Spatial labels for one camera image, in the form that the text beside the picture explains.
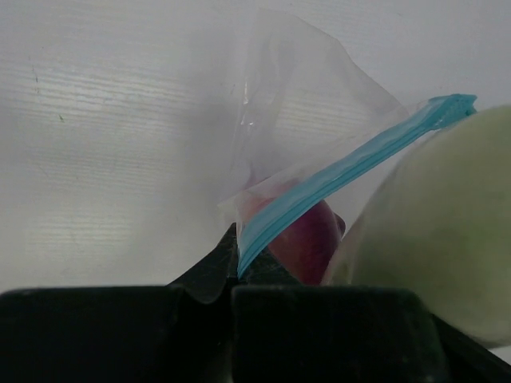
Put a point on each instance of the clear zip top bag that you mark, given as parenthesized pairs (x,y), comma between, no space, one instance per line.
(313,126)

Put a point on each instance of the white radish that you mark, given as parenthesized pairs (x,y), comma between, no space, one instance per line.
(439,226)

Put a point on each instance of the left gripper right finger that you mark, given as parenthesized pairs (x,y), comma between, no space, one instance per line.
(267,270)

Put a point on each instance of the purple onion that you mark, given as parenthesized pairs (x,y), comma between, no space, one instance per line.
(306,247)

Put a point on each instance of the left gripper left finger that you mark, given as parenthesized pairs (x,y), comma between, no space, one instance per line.
(212,275)

